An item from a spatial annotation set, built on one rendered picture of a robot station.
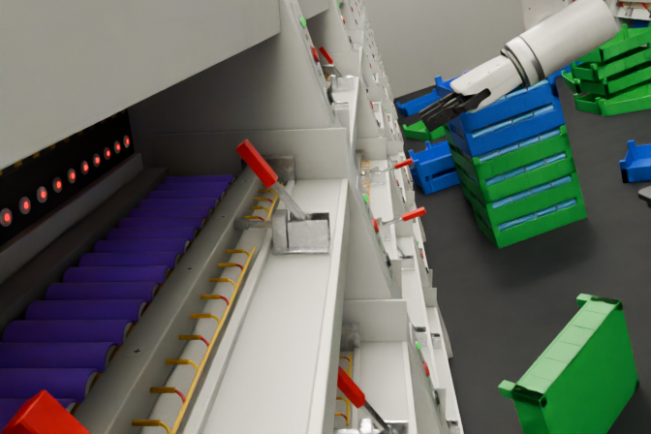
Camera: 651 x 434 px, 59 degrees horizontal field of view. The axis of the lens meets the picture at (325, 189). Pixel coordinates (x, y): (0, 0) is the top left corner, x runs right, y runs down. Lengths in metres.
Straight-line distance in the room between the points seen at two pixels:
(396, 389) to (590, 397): 0.66
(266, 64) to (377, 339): 0.31
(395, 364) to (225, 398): 0.35
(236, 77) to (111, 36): 0.37
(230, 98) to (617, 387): 0.96
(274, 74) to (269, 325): 0.29
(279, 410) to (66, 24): 0.18
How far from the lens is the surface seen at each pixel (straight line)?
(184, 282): 0.34
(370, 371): 0.60
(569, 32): 1.02
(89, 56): 0.18
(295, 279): 0.38
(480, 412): 1.36
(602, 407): 1.24
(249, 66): 0.56
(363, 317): 0.63
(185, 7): 0.27
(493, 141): 1.84
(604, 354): 1.22
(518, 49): 1.01
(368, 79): 1.96
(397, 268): 0.71
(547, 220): 1.98
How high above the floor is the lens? 0.89
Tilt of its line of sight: 17 degrees down
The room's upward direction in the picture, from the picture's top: 21 degrees counter-clockwise
